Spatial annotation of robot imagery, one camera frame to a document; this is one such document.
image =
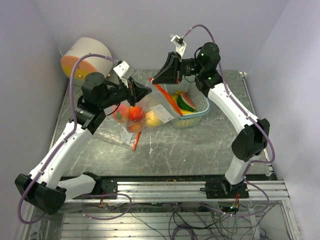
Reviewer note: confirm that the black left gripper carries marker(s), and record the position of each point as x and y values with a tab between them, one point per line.
135	91

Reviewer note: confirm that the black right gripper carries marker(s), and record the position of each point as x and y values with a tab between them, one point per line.
172	68

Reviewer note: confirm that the clear orange-zip top bag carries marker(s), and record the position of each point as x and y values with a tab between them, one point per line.
154	110

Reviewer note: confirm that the clear orange-zip bag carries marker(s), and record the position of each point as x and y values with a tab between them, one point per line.
154	110
118	136

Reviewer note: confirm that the orange toy peach with leaf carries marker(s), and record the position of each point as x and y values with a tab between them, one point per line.
121	115

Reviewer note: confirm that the toy watermelon slice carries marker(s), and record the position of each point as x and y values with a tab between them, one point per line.
184	102

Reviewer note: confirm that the yellow toy mango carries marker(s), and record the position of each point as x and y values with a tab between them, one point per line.
151	120

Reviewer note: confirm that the yellow toy banana bunch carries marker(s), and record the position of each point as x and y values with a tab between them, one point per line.
182	111

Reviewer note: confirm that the red toy wax apple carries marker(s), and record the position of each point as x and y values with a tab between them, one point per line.
136	114

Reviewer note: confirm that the pink toy peach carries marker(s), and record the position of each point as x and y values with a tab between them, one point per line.
135	128

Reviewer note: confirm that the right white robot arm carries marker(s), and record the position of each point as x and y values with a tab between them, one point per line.
252	132

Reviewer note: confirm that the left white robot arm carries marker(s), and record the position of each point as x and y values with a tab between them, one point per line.
43	187

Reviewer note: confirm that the white and blue plastic basket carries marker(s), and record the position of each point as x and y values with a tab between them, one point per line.
201	103

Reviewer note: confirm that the white cylinder with orange face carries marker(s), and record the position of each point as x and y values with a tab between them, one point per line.
84	46

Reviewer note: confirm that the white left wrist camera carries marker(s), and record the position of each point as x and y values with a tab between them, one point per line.
123	71

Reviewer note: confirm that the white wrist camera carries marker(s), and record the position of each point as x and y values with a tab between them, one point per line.
123	71
180	44

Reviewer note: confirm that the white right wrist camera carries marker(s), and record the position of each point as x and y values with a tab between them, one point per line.
180	44

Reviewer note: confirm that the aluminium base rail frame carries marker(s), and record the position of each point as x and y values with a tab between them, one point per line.
193	207

